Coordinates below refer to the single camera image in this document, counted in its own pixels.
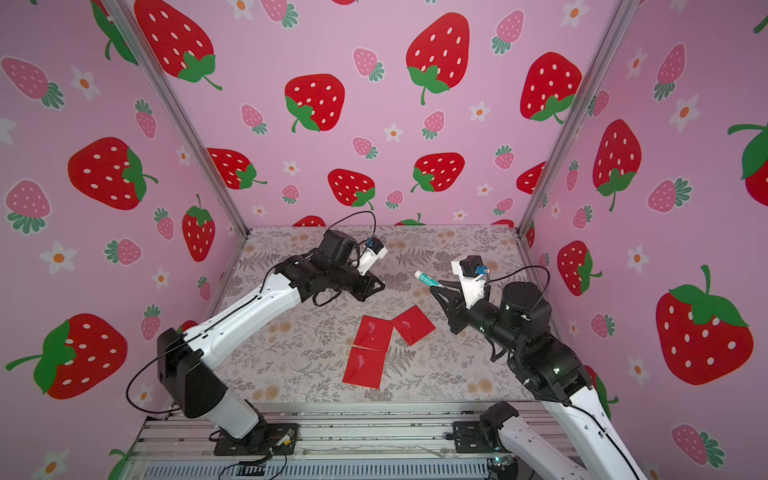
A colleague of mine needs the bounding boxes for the black right camera cable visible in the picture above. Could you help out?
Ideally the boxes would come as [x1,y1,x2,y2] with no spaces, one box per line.
[485,265,552,313]

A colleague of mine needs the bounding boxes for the black left camera cable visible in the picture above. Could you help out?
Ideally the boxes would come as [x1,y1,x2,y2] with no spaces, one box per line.
[326,209,379,241]

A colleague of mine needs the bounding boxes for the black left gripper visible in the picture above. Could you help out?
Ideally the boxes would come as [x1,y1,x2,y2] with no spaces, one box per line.
[324,261,387,303]

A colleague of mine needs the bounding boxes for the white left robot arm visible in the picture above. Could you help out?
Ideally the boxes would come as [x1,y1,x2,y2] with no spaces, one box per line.
[157,229,387,453]

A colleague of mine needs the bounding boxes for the aluminium frame post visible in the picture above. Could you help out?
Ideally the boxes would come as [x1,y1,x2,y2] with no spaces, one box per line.
[104,0,249,239]
[517,0,639,240]

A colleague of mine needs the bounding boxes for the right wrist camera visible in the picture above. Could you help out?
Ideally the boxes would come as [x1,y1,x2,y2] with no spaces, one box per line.
[451,255,489,309]

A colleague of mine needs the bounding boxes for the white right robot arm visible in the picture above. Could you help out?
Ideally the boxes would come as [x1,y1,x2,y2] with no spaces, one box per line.
[417,273,644,479]

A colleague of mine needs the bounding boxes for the black camera cable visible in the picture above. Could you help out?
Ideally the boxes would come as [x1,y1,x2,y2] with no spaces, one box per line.
[326,209,379,241]
[485,265,552,313]

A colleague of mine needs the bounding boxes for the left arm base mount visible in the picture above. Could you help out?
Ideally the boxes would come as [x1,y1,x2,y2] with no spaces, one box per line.
[214,420,300,456]

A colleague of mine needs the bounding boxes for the aluminium frame post right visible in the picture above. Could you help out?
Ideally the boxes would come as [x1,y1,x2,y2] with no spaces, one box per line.
[517,0,639,240]

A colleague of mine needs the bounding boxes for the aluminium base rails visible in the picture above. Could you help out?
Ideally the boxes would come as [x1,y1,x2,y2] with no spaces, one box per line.
[119,400,631,480]

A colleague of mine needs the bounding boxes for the green white glue stick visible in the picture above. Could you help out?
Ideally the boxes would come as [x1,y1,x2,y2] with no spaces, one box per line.
[414,270,443,287]

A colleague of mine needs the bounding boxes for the red envelope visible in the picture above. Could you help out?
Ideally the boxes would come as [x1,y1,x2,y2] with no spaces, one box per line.
[342,347,386,389]
[353,316,394,352]
[391,305,436,346]

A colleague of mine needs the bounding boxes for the aluminium frame post left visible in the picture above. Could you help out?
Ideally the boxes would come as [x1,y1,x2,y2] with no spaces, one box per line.
[104,0,249,239]

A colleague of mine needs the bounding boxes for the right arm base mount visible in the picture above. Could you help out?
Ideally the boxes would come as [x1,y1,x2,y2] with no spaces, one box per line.
[445,402,534,454]

